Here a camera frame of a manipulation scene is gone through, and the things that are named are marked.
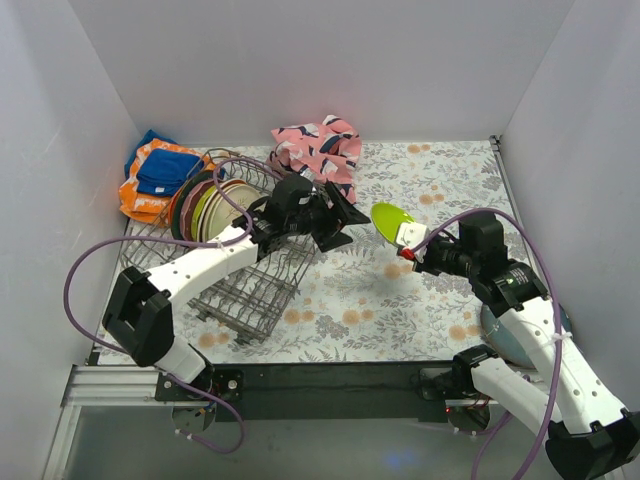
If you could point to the lime green plate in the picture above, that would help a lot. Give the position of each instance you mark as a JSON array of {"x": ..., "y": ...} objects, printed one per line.
[{"x": 387, "y": 219}]

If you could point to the olive green dotted plate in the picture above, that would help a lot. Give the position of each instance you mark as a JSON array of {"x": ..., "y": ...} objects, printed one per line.
[{"x": 199, "y": 206}]

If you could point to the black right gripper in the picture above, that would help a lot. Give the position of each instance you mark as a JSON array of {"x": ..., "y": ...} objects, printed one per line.
[{"x": 426, "y": 256}]

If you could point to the dark teal plate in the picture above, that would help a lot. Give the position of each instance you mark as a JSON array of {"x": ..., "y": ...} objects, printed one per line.
[{"x": 177, "y": 203}]

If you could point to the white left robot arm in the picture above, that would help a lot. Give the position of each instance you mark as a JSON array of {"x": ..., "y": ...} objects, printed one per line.
[{"x": 139, "y": 313}]

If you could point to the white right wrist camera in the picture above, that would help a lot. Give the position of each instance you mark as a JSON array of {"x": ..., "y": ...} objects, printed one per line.
[{"x": 409, "y": 235}]

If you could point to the pink patterned cloth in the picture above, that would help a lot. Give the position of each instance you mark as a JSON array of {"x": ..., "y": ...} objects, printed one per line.
[{"x": 329, "y": 150}]

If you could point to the pink dotted plate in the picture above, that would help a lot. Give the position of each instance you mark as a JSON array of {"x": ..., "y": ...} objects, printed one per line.
[{"x": 189, "y": 206}]

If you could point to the grey blue plate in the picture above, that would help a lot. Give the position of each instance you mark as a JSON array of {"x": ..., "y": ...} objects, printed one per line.
[{"x": 504, "y": 342}]

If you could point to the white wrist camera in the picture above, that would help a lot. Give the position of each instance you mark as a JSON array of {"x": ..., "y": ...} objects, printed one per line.
[
  {"x": 307, "y": 174},
  {"x": 409, "y": 235}
]

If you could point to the aluminium rail frame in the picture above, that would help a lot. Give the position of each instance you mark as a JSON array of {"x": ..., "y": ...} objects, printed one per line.
[{"x": 193, "y": 410}]

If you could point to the grey wire dish rack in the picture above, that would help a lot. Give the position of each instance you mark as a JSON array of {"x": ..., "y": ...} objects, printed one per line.
[{"x": 249, "y": 301}]

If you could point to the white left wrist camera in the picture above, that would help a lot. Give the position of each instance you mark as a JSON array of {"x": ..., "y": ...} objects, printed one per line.
[{"x": 307, "y": 174}]

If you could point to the floral tablecloth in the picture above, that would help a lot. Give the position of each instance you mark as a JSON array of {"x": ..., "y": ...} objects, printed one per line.
[{"x": 362, "y": 302}]

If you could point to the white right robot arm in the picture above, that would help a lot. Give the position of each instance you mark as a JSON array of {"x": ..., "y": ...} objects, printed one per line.
[{"x": 584, "y": 429}]

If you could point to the black base bar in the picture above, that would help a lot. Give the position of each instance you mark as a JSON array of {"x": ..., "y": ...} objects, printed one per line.
[{"x": 421, "y": 390}]

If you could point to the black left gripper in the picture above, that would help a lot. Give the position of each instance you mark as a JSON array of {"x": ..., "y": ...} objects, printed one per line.
[{"x": 325, "y": 220}]

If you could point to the cream and green plate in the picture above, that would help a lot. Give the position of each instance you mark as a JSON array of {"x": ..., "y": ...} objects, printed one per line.
[{"x": 240, "y": 193}]

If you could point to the orange and blue cloth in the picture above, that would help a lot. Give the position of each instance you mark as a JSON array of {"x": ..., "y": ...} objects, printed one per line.
[{"x": 154, "y": 173}]

